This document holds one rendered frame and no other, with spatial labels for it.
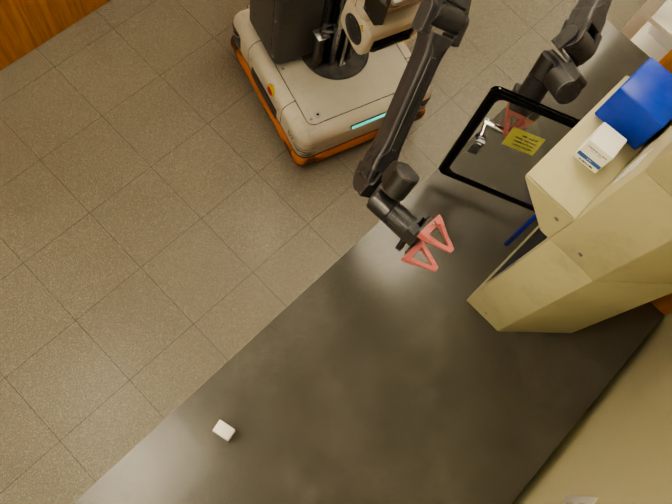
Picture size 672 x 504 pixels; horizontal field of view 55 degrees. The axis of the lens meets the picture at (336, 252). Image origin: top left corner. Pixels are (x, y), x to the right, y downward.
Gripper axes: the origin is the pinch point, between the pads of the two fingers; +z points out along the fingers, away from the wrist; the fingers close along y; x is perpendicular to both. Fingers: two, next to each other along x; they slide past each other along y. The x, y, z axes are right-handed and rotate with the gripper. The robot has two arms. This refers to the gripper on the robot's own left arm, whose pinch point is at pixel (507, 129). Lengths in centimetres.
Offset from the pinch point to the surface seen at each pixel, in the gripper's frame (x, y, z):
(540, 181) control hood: 0.0, -40.5, -13.1
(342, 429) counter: 8, -53, 59
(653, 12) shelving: -39, 82, -17
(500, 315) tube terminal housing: -17.4, -24.1, 32.9
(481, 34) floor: -6, 171, 43
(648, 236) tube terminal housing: -15, -53, -19
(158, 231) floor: 87, 41, 120
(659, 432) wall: -46, -52, 20
